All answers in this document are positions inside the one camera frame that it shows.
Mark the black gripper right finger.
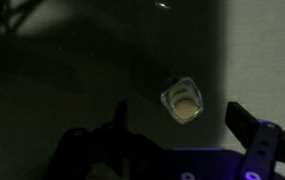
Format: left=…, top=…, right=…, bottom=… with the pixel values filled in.
left=224, top=101, right=281, bottom=180

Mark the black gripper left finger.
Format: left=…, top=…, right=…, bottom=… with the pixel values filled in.
left=96, top=101, right=170, bottom=180

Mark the wrapped hamburger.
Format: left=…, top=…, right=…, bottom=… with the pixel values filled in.
left=160, top=76, right=205, bottom=125

